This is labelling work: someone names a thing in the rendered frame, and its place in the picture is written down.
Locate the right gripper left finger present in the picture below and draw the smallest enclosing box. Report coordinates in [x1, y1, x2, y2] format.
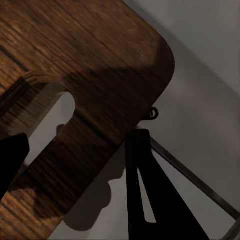
[0, 133, 30, 201]

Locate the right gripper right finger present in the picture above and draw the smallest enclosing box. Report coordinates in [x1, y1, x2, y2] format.
[125, 133, 210, 240]

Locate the cutting board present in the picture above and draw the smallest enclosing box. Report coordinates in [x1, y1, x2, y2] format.
[0, 0, 175, 240]

